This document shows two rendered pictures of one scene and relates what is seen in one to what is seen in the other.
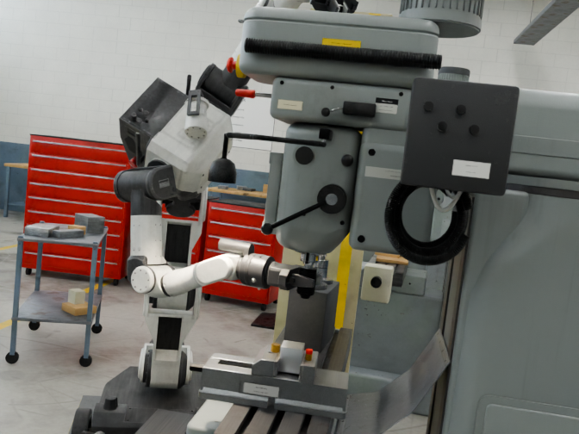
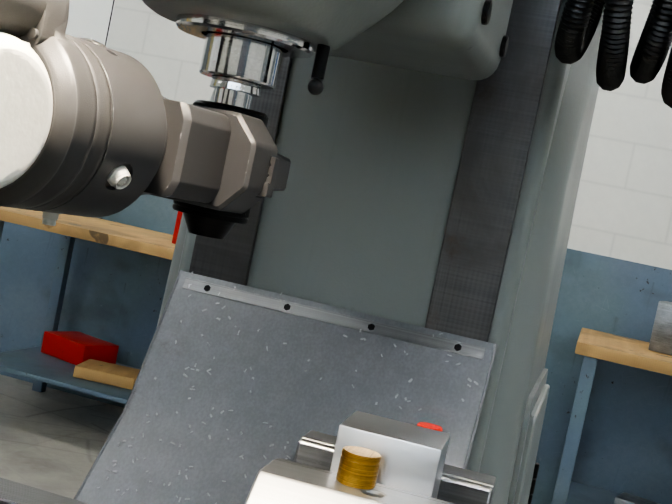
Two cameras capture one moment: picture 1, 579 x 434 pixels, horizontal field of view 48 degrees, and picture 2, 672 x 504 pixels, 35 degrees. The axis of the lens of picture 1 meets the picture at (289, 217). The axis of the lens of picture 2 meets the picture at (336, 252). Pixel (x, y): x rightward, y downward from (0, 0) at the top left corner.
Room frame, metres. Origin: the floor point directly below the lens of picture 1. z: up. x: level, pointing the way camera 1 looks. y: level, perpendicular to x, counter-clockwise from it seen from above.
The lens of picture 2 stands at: (1.53, 0.59, 1.22)
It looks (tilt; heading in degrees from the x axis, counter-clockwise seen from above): 3 degrees down; 276
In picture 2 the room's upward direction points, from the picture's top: 12 degrees clockwise
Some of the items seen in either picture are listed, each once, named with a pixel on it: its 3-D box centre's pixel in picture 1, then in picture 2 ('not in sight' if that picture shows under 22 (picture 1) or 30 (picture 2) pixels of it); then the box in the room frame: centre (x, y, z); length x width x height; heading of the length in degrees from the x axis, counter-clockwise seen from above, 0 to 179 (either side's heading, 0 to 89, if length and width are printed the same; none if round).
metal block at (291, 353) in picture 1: (291, 356); (386, 478); (1.54, -0.04, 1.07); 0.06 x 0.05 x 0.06; 174
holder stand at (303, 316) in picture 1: (312, 310); not in sight; (2.06, -0.11, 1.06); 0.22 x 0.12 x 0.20; 166
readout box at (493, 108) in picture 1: (457, 137); not in sight; (1.30, -0.31, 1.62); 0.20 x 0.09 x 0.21; 82
